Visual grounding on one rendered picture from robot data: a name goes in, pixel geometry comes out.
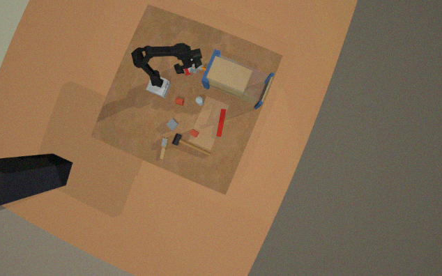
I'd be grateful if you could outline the red cube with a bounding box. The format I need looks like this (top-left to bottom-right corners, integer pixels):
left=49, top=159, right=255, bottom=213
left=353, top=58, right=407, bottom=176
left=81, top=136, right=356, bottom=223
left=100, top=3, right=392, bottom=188
left=189, top=129, right=199, bottom=137
left=175, top=98, right=185, bottom=105

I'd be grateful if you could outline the red flat bar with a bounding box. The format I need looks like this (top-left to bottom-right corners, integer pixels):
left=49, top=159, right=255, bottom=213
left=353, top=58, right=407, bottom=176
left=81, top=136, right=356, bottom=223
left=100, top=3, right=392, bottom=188
left=216, top=109, right=226, bottom=137

